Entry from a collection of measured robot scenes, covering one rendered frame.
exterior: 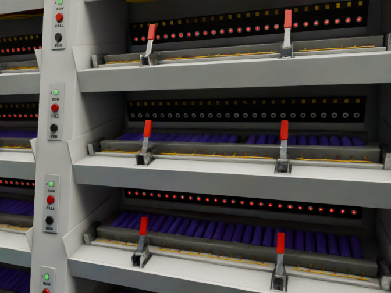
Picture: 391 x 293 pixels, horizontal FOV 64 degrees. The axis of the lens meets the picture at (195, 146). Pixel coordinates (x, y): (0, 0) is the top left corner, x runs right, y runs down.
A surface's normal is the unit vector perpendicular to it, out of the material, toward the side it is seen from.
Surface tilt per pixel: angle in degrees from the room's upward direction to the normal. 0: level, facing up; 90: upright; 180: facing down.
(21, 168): 111
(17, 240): 21
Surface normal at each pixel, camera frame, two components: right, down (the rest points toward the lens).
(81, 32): 0.95, 0.03
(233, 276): -0.08, -0.94
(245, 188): -0.31, 0.33
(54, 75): -0.32, -0.04
